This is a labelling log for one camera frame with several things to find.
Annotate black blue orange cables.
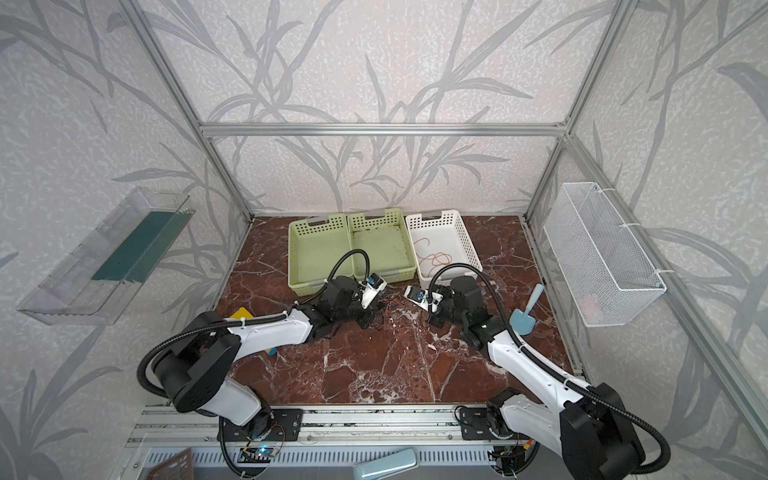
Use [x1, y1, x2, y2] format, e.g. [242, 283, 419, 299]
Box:
[371, 290, 415, 328]

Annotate orange cable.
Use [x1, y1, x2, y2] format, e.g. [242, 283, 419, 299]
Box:
[412, 236, 452, 271]

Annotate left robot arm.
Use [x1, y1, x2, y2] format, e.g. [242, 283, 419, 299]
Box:
[136, 273, 387, 427]

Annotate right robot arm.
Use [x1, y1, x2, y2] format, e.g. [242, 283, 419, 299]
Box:
[407, 275, 671, 479]

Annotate left light green basket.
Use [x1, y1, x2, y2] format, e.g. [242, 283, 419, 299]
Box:
[288, 214, 352, 297]

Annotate light green basket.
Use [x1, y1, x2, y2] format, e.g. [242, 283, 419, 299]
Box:
[347, 208, 417, 284]
[288, 214, 352, 297]

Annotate light blue scoop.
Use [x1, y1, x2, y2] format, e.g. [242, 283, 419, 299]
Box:
[509, 283, 544, 336]

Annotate white perforated basket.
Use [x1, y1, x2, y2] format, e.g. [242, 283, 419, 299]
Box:
[405, 210, 483, 289]

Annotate middle light green basket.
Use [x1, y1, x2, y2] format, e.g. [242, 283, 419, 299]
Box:
[347, 208, 417, 284]

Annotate yellow scoop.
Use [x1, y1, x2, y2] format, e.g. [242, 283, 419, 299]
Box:
[230, 307, 254, 321]

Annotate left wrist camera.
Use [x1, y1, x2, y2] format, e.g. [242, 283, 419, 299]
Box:
[361, 273, 387, 309]

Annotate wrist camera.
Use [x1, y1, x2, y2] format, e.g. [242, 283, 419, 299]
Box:
[361, 273, 387, 309]
[404, 286, 443, 314]

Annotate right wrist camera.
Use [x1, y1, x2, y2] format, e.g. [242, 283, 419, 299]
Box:
[404, 286, 443, 314]

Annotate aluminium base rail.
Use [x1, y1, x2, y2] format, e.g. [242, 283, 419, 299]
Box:
[113, 404, 534, 479]

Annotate white wire mesh basket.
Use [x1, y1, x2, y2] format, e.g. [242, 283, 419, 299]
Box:
[544, 182, 667, 328]

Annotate clear plastic wall shelf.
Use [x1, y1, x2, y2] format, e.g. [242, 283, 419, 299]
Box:
[18, 187, 195, 326]

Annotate aluminium frame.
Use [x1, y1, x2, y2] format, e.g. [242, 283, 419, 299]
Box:
[116, 1, 767, 456]

